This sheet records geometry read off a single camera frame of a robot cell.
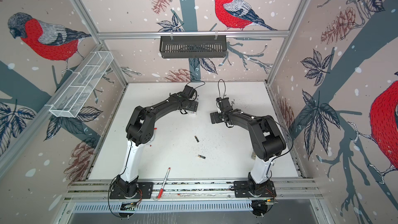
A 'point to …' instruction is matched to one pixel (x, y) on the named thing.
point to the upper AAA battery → (196, 139)
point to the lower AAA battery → (199, 156)
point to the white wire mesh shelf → (72, 96)
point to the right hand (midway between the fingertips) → (218, 117)
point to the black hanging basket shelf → (193, 47)
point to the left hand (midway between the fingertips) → (191, 104)
